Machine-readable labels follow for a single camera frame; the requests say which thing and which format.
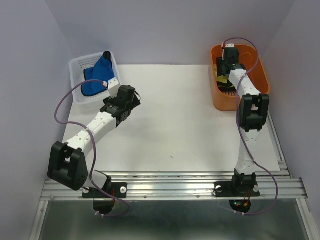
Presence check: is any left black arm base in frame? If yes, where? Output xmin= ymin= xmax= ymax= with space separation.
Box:
xmin=82 ymin=182 xmax=128 ymax=199

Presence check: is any aluminium mounting rail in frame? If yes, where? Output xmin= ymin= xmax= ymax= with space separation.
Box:
xmin=41 ymin=171 xmax=310 ymax=201

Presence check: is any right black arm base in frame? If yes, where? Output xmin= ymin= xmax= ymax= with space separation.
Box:
xmin=213 ymin=181 xmax=261 ymax=199

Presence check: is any yellow towel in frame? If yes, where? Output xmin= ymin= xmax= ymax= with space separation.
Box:
xmin=216 ymin=76 xmax=235 ymax=89

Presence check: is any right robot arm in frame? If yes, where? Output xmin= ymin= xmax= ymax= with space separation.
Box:
xmin=213 ymin=44 xmax=270 ymax=198

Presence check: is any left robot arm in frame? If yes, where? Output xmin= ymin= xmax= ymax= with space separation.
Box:
xmin=47 ymin=84 xmax=141 ymax=197

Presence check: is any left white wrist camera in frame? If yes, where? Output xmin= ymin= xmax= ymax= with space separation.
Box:
xmin=102 ymin=77 xmax=121 ymax=98

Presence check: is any blue towel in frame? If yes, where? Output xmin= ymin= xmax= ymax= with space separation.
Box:
xmin=81 ymin=51 xmax=115 ymax=97

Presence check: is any white perforated basket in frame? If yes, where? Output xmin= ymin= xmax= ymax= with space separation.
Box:
xmin=69 ymin=51 xmax=122 ymax=107

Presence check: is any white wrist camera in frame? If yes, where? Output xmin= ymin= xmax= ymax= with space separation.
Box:
xmin=102 ymin=77 xmax=121 ymax=98
xmin=221 ymin=42 xmax=235 ymax=49

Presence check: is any orange plastic basket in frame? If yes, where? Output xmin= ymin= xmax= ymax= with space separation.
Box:
xmin=209 ymin=44 xmax=270 ymax=111

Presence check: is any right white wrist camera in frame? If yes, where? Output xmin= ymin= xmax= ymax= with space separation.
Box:
xmin=221 ymin=42 xmax=235 ymax=49

